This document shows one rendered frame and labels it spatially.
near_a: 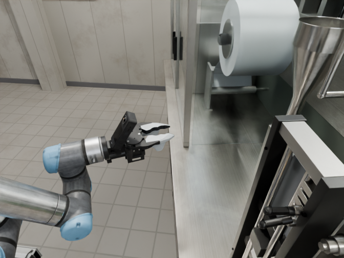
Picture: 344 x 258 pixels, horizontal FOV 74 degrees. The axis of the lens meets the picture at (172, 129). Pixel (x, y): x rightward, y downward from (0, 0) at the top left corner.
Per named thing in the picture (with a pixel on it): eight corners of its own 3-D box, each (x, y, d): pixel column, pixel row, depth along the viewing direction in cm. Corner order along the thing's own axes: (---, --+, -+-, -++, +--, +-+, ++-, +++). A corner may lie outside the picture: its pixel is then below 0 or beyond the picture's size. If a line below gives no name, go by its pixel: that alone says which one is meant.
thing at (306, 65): (245, 170, 102) (282, 38, 68) (276, 169, 103) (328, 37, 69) (256, 196, 91) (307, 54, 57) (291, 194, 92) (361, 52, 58)
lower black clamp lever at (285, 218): (257, 223, 37) (256, 219, 36) (289, 217, 36) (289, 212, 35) (260, 232, 36) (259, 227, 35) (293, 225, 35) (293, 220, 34)
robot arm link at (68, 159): (51, 163, 68) (42, 141, 63) (89, 154, 71) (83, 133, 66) (49, 182, 62) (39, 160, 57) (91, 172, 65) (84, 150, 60)
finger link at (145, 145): (158, 136, 70) (129, 140, 68) (158, 132, 69) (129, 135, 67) (160, 148, 67) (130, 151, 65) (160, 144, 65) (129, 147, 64)
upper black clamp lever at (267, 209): (260, 209, 34) (263, 204, 33) (292, 209, 35) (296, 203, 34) (264, 217, 33) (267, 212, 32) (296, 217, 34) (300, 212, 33)
